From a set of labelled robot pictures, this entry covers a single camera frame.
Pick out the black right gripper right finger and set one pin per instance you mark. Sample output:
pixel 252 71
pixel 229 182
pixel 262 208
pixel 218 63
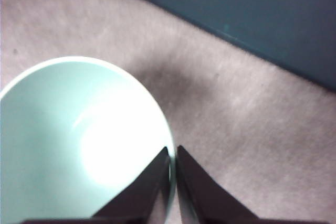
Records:
pixel 204 197

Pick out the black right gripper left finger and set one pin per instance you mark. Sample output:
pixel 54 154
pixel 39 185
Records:
pixel 144 197

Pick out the teal bowl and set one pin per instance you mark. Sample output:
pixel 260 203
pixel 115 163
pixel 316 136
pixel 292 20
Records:
pixel 52 129

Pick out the black rectangular tray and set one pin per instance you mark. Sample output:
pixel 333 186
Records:
pixel 262 11

